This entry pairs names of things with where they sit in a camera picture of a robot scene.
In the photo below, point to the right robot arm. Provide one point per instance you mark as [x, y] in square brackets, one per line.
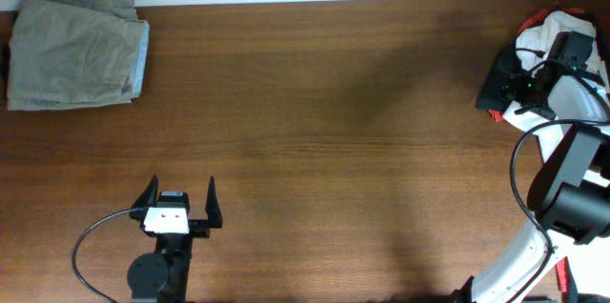
[567, 205]

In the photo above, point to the black and red shirt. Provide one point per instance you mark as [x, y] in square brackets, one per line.
[568, 55]

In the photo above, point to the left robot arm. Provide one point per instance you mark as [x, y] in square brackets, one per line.
[162, 275]

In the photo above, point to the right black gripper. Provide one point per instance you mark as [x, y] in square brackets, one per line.
[512, 87]

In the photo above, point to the folded khaki trousers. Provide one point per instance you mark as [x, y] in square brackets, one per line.
[75, 54]

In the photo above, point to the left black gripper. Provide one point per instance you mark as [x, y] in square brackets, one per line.
[200, 227]

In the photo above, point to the white t-shirt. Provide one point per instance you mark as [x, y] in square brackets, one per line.
[590, 267]

